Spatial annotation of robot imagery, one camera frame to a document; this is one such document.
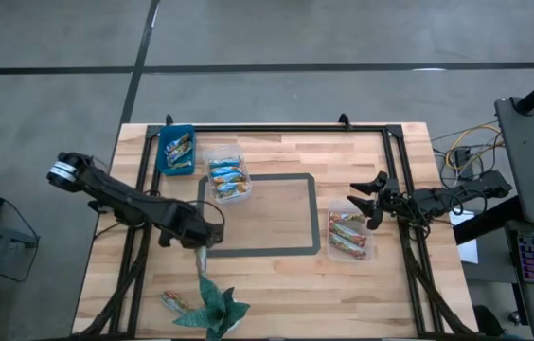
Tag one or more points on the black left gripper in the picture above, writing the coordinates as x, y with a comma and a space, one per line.
191, 227

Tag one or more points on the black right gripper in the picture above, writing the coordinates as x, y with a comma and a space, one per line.
390, 201

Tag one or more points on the shallow clear plastic container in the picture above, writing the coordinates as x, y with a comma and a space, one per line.
338, 206

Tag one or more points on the white green wrapper granola bar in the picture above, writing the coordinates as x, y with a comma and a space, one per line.
201, 263

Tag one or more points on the tall clear plastic container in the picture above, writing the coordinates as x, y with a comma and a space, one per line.
241, 156

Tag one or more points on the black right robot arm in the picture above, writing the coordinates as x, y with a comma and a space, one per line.
461, 194

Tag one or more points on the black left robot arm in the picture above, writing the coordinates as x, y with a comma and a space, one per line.
120, 201

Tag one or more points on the green red wrapper granola bar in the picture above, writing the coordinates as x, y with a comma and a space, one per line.
174, 300

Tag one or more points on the blue plastic bin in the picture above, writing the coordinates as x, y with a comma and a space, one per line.
163, 166

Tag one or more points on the black table clamp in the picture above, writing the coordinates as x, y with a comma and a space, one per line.
169, 119
344, 120

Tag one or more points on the green artificial plant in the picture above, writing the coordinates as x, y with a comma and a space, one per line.
215, 308

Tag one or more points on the clear mat with grey border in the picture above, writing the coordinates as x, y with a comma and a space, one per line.
276, 218

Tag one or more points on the black power adapter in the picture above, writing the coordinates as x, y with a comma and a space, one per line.
462, 156

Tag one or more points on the white paper sheet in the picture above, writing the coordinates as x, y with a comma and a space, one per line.
469, 251

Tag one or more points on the black cart crossbar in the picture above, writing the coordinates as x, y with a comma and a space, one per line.
489, 220

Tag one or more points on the grey metal cart shelf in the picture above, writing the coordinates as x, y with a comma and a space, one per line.
527, 156

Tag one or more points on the black cart foot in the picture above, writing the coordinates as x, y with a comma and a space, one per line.
487, 322

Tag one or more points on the grey side stand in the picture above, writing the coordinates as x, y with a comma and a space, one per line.
11, 237

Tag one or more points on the black diagonal frame brace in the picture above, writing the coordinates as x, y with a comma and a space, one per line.
449, 316
101, 315

